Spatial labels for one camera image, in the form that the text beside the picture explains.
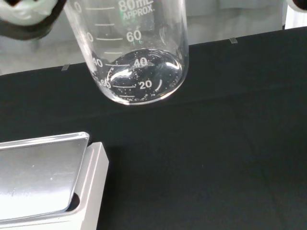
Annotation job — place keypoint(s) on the white electronic balance steel pan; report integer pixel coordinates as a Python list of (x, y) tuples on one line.
[(36, 179)]

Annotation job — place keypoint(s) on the black cloth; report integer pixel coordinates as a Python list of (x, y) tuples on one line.
[(204, 155)]

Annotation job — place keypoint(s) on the grey tape piece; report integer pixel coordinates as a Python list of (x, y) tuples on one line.
[(65, 67), (233, 40)]

